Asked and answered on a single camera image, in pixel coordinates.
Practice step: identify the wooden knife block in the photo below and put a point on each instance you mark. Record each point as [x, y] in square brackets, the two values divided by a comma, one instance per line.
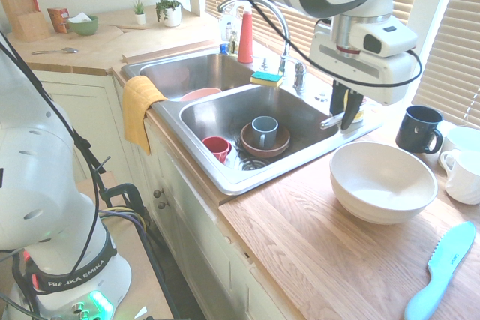
[26, 20]

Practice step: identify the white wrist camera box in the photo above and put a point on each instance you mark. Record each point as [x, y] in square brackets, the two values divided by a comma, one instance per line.
[390, 39]

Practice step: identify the blue scrubber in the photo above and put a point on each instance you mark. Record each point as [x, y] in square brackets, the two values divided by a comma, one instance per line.
[224, 48]

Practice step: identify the red cup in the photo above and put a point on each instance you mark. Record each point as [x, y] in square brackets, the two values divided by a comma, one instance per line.
[216, 149]

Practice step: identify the dark blue mug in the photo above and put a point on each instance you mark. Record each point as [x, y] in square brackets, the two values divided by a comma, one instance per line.
[416, 129]

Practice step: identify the beige window blind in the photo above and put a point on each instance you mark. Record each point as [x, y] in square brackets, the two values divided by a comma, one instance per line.
[453, 54]
[300, 27]

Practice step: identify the silver butter knife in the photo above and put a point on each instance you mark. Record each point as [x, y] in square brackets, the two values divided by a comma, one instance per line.
[330, 121]

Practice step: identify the small chrome sink knob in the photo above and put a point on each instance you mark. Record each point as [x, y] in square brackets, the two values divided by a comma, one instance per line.
[264, 64]

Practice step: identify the green bowl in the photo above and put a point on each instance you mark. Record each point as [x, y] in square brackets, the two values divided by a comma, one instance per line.
[84, 27]

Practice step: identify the black clamp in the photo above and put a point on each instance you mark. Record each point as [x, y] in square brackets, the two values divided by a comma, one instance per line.
[127, 189]

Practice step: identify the teal plastic knife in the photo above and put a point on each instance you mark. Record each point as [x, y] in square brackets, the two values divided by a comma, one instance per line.
[446, 260]

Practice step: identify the grey mug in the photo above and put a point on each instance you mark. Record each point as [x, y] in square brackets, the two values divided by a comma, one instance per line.
[264, 132]

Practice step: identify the round cabinet knob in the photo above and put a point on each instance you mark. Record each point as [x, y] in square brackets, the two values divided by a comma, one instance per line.
[163, 205]
[160, 192]

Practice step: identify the pink bowl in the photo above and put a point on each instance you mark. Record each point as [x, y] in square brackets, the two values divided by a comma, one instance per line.
[200, 94]

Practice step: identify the chrome sink hole cap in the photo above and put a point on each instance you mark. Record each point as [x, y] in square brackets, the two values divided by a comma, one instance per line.
[321, 97]

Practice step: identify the metal spoon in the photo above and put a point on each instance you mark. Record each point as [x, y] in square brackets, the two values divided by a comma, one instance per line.
[67, 50]

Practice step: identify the yellow and green sponge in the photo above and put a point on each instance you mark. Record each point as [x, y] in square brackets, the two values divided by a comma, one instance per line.
[267, 79]

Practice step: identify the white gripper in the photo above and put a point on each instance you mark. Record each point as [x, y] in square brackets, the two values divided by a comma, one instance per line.
[390, 76]

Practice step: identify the trailing plant white pot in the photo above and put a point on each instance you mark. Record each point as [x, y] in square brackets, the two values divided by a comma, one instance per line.
[171, 16]

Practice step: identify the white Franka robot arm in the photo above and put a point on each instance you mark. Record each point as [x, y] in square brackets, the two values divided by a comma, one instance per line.
[48, 185]

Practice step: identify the stainless steel double sink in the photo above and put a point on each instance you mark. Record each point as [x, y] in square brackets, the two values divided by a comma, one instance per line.
[225, 110]

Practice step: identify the small glass jar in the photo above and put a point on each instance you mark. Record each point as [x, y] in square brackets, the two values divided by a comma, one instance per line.
[233, 44]

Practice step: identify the large white bowl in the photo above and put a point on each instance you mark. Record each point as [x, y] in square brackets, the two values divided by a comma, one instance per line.
[382, 185]

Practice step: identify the brown wooden bowl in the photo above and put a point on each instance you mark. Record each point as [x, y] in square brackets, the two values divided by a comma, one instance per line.
[285, 140]

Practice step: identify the small plant white pot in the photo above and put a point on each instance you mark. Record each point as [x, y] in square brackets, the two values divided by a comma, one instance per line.
[140, 16]

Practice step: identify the chrome curved faucet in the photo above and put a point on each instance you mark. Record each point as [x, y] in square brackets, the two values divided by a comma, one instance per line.
[279, 16]

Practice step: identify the red spray bottle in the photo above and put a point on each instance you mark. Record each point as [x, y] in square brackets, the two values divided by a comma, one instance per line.
[246, 39]

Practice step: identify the white ribbed cup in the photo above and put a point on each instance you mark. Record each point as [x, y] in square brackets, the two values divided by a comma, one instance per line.
[463, 181]

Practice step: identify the orange carton box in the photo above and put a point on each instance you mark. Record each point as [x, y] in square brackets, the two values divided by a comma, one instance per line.
[58, 20]

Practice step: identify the yellow dish cloth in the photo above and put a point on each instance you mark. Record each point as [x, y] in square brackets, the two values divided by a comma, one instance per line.
[138, 110]

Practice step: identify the clear pump soap bottle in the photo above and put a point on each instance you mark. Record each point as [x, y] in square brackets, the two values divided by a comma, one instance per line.
[227, 20]

